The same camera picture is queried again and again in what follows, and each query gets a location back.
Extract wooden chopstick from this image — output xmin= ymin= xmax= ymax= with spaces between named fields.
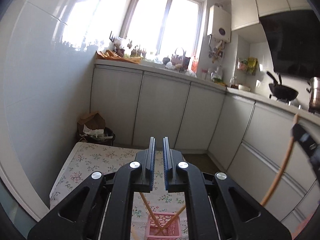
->
xmin=165 ymin=205 xmax=186 ymax=227
xmin=139 ymin=192 xmax=165 ymax=236
xmin=131 ymin=227 xmax=139 ymax=240
xmin=260 ymin=113 xmax=300 ymax=206

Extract pink perforated utensil holder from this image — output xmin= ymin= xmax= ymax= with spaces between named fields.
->
xmin=144 ymin=212 xmax=182 ymax=240

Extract white lower kitchen cabinets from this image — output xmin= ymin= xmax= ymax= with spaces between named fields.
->
xmin=89 ymin=63 xmax=320 ymax=228

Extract stainless steel steamer pot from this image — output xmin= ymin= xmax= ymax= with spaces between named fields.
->
xmin=306 ymin=77 xmax=320 ymax=113

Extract gas stove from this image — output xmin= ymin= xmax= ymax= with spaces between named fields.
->
xmin=268 ymin=94 xmax=319 ymax=114

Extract black trash bin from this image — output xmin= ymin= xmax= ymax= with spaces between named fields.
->
xmin=78 ymin=126 xmax=116 ymax=146

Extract black wok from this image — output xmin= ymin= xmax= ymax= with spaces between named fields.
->
xmin=266 ymin=71 xmax=298 ymax=102

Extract floral tablecloth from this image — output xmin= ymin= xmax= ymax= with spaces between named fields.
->
xmin=50 ymin=142 xmax=188 ymax=239

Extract brown paper bag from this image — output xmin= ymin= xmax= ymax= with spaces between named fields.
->
xmin=77 ymin=112 xmax=106 ymax=135

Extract white bowl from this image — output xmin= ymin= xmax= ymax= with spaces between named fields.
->
xmin=238 ymin=85 xmax=251 ymax=92

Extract black range hood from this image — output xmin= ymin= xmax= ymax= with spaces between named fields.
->
xmin=260 ymin=10 xmax=319 ymax=79

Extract window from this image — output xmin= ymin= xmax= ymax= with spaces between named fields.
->
xmin=120 ymin=0 xmax=207 ymax=56

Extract white water heater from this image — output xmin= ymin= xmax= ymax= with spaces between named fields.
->
xmin=207 ymin=5 xmax=231 ymax=43

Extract white upper cabinet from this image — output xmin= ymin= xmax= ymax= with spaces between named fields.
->
xmin=231 ymin=0 xmax=311 ymax=31

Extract wall spice rack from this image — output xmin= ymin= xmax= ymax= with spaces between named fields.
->
xmin=236 ymin=57 xmax=258 ymax=75

